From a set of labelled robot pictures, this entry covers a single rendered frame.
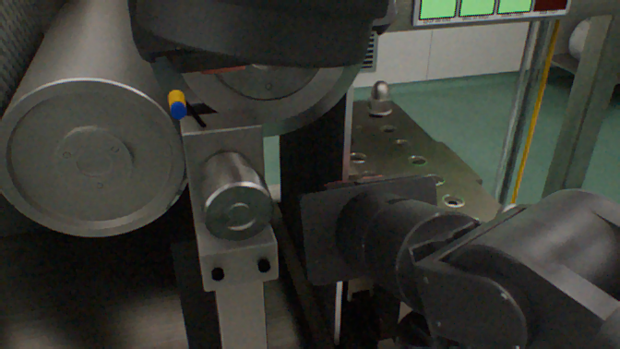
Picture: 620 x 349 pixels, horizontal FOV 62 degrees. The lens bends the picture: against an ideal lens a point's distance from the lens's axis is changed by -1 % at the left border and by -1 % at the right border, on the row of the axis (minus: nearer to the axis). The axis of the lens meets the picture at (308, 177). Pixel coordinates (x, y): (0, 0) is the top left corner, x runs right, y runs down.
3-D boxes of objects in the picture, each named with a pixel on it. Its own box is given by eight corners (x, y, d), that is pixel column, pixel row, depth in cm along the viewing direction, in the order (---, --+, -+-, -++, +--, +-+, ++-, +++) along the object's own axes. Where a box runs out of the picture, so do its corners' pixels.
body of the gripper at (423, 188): (430, 257, 40) (485, 282, 33) (303, 280, 38) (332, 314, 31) (423, 173, 40) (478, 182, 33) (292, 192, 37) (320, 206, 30)
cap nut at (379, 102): (372, 116, 75) (374, 87, 72) (363, 106, 78) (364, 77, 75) (395, 114, 75) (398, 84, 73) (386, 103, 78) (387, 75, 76)
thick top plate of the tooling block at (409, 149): (395, 345, 47) (401, 297, 44) (290, 144, 80) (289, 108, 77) (546, 310, 51) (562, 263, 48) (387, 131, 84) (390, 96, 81)
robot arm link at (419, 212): (493, 198, 26) (391, 238, 25) (523, 322, 27) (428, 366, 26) (428, 186, 33) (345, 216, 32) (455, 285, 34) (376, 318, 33)
